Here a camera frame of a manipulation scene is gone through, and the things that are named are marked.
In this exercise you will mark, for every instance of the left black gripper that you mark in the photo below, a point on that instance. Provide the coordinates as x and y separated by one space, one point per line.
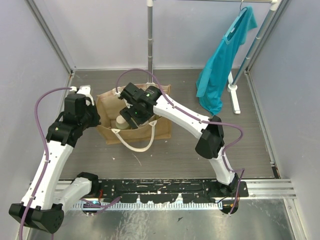
88 117

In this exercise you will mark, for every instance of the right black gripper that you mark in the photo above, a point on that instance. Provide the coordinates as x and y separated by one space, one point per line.
127 113

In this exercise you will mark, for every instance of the olive green bottle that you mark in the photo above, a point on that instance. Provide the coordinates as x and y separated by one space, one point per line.
121 123

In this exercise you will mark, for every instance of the tan canvas tote bag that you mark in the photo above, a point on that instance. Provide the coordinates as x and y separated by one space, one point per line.
109 106

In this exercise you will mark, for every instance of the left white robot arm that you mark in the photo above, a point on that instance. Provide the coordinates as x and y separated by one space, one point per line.
41 208

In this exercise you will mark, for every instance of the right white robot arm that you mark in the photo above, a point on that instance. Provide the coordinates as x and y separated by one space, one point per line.
209 133

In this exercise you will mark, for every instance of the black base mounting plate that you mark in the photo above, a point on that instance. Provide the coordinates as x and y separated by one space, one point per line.
164 194

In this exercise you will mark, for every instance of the teal t-shirt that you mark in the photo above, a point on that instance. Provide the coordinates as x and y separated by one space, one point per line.
214 76

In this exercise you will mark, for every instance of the metal clothes rack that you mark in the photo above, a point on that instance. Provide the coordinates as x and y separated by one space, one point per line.
232 81

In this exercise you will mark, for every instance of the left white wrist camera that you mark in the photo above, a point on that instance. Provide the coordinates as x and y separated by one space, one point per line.
84 90

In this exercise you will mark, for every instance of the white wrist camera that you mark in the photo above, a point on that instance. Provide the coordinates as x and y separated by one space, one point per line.
84 90
118 92

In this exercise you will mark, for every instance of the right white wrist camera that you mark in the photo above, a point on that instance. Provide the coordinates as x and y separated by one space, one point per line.
118 92

